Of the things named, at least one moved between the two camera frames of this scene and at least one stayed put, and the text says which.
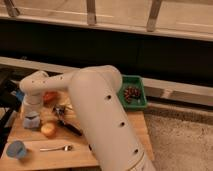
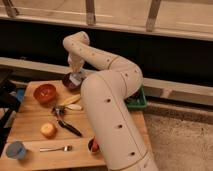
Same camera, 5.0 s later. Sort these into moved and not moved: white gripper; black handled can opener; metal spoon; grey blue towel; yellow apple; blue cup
Moved: white gripper; grey blue towel
Not moved: black handled can opener; metal spoon; blue cup; yellow apple
